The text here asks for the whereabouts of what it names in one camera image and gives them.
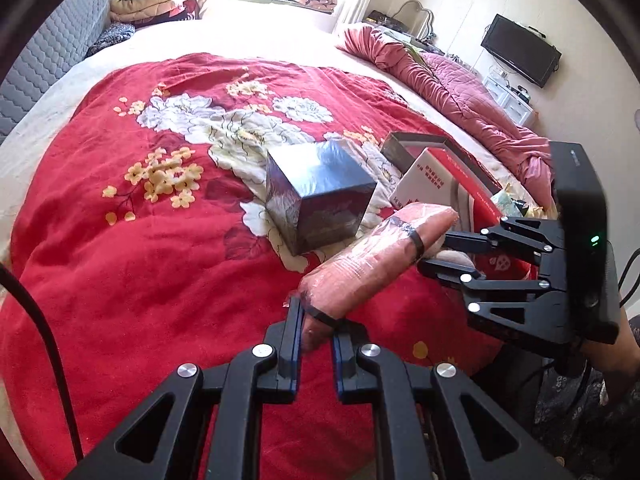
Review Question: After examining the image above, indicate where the black cable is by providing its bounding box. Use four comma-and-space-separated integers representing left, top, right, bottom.
0, 262, 86, 461

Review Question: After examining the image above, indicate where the grey quilted headboard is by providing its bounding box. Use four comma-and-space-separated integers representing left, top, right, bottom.
0, 0, 113, 143

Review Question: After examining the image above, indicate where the dark cube box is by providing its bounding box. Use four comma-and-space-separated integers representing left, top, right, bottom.
265, 140, 378, 256

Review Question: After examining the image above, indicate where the white drawer cabinet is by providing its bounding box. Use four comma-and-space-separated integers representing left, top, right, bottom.
482, 75, 538, 126

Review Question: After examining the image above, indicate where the black television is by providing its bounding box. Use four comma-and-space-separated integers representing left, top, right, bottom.
481, 14, 562, 88

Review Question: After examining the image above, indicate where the bed with cream sheet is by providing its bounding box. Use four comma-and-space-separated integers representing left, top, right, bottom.
0, 0, 531, 480

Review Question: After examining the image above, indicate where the red floral blanket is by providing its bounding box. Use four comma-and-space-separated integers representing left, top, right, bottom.
0, 52, 556, 480

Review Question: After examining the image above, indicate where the white vanity mirror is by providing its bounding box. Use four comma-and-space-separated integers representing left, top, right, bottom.
392, 0, 438, 43

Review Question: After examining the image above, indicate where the pink quilt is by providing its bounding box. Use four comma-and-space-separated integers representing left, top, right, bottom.
336, 25, 556, 211

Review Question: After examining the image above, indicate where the person's right forearm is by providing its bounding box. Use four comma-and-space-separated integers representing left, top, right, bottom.
582, 305, 640, 406

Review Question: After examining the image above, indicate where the dark patterned cloth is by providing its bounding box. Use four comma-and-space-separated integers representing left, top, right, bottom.
85, 22, 137, 58

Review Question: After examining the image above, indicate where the red tissue pack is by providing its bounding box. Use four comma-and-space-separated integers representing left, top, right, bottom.
392, 147, 501, 221

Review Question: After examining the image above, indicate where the pink plastic-wrapped roll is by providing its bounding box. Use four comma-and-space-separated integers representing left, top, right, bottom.
298, 202, 460, 353

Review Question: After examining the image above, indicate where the person's dark floral clothing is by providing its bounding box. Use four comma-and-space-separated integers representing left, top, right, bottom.
530, 315, 640, 480

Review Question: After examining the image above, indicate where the grey shallow box tray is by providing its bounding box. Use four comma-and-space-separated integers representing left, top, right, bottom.
380, 132, 506, 196

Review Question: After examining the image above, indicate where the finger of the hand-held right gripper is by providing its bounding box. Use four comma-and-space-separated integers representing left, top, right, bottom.
442, 216, 568, 267
417, 259, 571, 343

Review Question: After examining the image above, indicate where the pale green floral tissue packet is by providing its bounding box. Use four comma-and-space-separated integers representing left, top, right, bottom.
492, 185, 531, 218

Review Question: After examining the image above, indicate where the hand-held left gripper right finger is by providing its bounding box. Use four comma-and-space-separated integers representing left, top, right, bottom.
332, 322, 576, 480

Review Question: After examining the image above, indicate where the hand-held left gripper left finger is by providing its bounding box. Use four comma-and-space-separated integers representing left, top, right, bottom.
65, 297, 306, 480

